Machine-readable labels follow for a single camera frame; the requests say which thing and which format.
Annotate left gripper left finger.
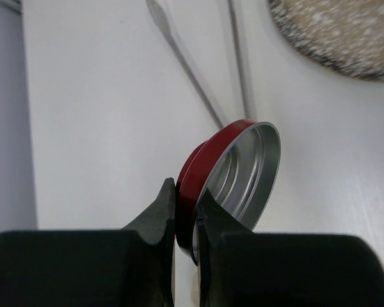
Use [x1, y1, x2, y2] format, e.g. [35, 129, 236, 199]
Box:
[0, 178, 175, 306]

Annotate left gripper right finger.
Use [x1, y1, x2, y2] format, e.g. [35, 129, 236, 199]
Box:
[196, 193, 384, 306]

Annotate silver tin lid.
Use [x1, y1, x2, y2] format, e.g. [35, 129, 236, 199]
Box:
[175, 119, 281, 263]

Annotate metal serving tongs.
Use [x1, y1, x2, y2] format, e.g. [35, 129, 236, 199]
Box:
[146, 1, 257, 128]

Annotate speckled ceramic plate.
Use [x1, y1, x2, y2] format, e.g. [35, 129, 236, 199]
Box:
[268, 1, 384, 82]

